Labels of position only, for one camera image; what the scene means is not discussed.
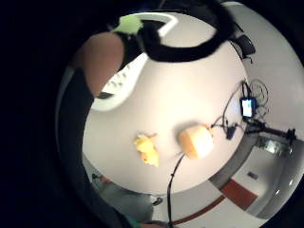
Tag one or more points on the the person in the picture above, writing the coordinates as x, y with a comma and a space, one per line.
74, 126

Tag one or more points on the white curved plastic device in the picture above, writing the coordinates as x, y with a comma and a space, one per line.
125, 84

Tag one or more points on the phone with lit screen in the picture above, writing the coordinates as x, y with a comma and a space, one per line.
248, 107

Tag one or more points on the black tripod stand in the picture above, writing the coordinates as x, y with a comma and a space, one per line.
269, 129

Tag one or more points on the yellow soft toy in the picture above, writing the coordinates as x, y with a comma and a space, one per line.
147, 150

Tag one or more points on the black office chair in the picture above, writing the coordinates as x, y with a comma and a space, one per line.
245, 46

